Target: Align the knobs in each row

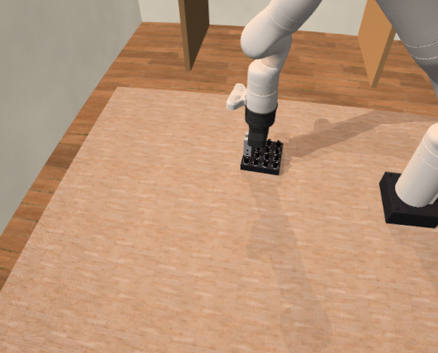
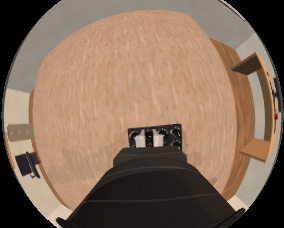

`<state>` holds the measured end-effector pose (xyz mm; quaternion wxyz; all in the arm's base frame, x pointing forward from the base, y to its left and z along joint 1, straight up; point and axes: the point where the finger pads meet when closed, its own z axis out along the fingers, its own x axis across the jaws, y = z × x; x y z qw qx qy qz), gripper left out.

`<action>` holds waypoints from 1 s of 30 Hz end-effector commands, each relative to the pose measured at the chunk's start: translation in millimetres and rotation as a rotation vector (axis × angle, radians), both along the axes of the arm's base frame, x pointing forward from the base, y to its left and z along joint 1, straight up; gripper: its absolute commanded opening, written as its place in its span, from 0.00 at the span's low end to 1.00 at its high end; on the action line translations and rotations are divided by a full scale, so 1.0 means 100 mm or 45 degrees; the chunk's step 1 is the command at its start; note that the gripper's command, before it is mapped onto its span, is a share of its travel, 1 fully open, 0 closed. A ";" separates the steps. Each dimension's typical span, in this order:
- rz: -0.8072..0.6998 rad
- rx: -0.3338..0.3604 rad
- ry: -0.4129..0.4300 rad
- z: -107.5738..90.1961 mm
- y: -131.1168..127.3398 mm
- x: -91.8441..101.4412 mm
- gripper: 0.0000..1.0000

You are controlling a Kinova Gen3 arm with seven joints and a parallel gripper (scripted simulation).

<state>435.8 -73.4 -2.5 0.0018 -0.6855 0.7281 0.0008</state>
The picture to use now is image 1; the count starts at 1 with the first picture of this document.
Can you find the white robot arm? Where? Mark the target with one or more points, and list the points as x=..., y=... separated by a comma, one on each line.
x=416, y=23

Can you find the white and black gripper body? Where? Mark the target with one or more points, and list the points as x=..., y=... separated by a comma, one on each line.
x=260, y=111

